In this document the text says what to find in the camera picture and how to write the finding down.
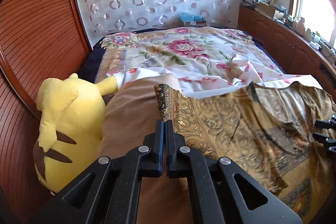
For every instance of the cardboard box on cabinet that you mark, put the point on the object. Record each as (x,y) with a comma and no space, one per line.
(269,11)

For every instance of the gold patterned blouse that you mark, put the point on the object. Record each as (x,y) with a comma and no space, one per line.
(268,132)

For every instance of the stack of papers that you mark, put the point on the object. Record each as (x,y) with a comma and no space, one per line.
(253,3)

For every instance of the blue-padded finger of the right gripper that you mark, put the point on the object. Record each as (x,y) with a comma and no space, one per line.
(329,124)

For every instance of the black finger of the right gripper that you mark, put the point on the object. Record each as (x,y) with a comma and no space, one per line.
(328,144)

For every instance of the yellow Pikachu plush toy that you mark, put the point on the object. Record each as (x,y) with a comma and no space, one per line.
(70,129)

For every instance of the red wooden headboard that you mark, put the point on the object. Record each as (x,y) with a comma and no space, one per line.
(39,39)

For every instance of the beige pillow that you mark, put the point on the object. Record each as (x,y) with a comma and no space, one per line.
(131,115)

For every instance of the white floral bed sheet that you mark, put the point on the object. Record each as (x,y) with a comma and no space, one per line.
(226,77)

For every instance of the blue box by curtain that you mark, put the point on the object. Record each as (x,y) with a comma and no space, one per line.
(189,20)

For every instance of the floral quilt bedspread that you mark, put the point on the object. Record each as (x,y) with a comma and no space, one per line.
(183,48)

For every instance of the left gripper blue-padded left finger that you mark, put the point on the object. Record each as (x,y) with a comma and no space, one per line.
(108,190)

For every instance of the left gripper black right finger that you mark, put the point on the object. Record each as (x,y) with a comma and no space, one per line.
(219,190)

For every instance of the brown wooden side cabinet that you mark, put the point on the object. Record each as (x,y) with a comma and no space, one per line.
(288,49)

